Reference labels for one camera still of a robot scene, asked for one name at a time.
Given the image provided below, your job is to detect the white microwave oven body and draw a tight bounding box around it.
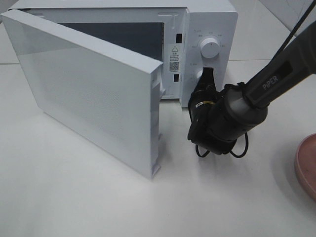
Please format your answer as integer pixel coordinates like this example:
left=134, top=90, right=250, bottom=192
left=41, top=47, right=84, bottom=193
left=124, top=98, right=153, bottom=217
left=1, top=0, right=238, bottom=107

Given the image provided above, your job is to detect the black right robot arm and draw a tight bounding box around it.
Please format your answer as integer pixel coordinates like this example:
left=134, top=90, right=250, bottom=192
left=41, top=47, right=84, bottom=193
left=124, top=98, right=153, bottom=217
left=187, top=23, right=316, bottom=155

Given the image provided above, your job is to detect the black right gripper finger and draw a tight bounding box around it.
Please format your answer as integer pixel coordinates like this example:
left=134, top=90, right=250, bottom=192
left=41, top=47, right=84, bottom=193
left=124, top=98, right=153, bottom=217
left=199, top=67, right=216, bottom=92

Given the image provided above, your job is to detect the lower white timer knob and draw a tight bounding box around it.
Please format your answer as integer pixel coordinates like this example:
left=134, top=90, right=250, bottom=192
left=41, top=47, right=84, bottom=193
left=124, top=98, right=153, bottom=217
left=196, top=70, right=203, bottom=83

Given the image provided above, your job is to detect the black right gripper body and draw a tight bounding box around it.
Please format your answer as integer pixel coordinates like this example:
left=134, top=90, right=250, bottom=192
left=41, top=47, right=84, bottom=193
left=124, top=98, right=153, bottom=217
left=188, top=85, right=236, bottom=155

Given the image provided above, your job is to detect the pink round plate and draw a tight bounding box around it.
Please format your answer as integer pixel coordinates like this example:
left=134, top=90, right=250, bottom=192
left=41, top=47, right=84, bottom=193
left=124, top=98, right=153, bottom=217
left=294, top=133, right=316, bottom=201

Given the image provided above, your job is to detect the white microwave door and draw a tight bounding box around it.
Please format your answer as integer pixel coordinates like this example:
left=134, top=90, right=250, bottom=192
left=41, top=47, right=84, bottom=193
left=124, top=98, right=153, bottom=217
left=1, top=10, right=163, bottom=178

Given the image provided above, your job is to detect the upper white power knob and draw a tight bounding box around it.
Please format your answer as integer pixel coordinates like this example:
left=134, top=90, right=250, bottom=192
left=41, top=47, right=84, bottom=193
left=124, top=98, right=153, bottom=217
left=200, top=36, right=220, bottom=58

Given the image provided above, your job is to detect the black camera cable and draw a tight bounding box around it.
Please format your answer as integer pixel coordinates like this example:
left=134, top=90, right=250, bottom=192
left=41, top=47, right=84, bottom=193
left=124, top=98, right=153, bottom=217
left=196, top=0, right=311, bottom=159

